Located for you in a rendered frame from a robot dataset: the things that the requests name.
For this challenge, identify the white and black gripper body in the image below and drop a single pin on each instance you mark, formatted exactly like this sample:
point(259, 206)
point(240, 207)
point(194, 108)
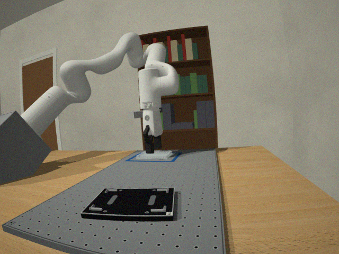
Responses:
point(154, 121)

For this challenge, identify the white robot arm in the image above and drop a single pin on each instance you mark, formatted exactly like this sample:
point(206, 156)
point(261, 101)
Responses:
point(155, 80)

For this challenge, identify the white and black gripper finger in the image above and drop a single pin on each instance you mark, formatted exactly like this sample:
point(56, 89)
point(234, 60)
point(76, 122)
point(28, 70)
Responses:
point(157, 142)
point(148, 140)

